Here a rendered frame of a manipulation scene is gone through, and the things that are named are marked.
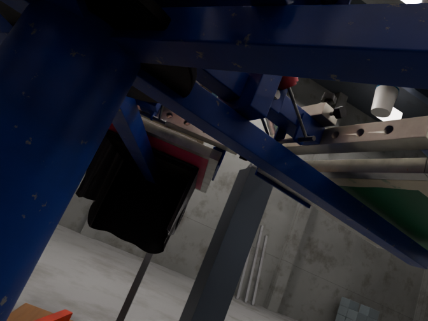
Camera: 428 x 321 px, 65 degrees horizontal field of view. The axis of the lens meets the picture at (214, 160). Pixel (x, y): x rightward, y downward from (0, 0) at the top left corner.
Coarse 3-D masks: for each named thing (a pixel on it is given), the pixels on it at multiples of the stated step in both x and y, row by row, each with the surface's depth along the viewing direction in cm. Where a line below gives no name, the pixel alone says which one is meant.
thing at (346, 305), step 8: (344, 304) 902; (352, 304) 892; (360, 304) 898; (344, 312) 890; (352, 312) 867; (360, 312) 887; (368, 312) 866; (376, 312) 872; (336, 320) 901; (344, 320) 878; (352, 320) 855; (360, 320) 853; (368, 320) 861; (376, 320) 869
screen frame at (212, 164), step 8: (144, 120) 126; (152, 128) 125; (160, 128) 126; (160, 136) 125; (168, 136) 125; (176, 136) 125; (176, 144) 125; (184, 144) 125; (192, 144) 125; (200, 144) 125; (192, 152) 127; (200, 152) 125; (208, 152) 125; (216, 152) 125; (208, 160) 129; (216, 160) 125; (208, 168) 140; (208, 176) 155; (208, 184) 171
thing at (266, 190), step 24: (240, 192) 198; (264, 192) 202; (240, 216) 195; (216, 240) 198; (240, 240) 193; (216, 264) 186; (240, 264) 191; (192, 288) 197; (216, 288) 185; (192, 312) 181; (216, 312) 183
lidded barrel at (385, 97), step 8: (376, 88) 760; (384, 88) 740; (392, 88) 736; (376, 96) 747; (384, 96) 734; (392, 96) 733; (376, 104) 737; (384, 104) 728; (392, 104) 734; (376, 112) 749; (384, 112) 738
